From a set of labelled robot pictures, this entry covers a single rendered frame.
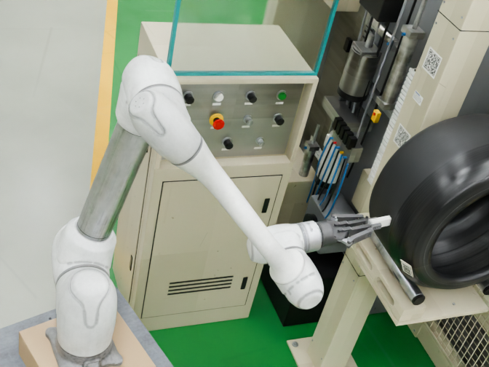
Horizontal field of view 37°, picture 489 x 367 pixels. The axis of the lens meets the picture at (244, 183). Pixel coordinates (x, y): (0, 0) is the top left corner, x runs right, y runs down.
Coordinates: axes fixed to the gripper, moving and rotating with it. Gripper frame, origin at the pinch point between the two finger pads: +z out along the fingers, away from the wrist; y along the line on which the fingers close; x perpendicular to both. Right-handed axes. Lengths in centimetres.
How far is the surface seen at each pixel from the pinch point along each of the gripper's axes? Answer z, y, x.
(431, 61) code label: 28, 32, -33
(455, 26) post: 30, 28, -47
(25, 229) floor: -102, 132, 101
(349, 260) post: 15, 34, 55
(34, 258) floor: -100, 112, 102
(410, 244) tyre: 5.9, -9.5, 1.5
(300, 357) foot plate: 3, 35, 115
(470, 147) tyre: 23.7, -0.8, -24.5
